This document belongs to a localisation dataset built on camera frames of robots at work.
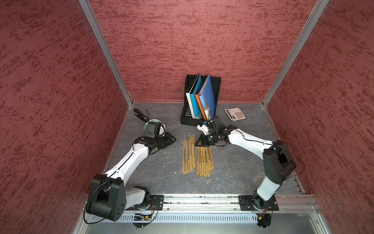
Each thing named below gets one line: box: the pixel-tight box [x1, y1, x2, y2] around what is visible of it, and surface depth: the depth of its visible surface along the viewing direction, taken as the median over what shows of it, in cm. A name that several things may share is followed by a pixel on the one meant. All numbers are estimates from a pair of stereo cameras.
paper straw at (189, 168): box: [187, 137, 191, 174], surface depth 91 cm
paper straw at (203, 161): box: [201, 146, 206, 177], surface depth 91 cm
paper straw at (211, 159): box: [209, 146, 215, 172], surface depth 91 cm
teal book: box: [189, 73, 203, 120], surface depth 92 cm
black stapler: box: [133, 108, 149, 123], surface depth 112 cm
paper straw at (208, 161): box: [205, 146, 210, 177], surface depth 91 cm
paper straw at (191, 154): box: [189, 135, 193, 173], surface depth 94 cm
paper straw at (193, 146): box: [191, 135, 196, 171], surface depth 94 cm
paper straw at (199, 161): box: [198, 146, 201, 177], surface depth 89 cm
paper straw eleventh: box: [199, 146, 204, 177], surface depth 89 cm
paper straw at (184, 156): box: [182, 138, 188, 175], surface depth 92 cm
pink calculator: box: [224, 107, 246, 122], surface depth 115 cm
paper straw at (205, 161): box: [204, 146, 208, 177], surface depth 91 cm
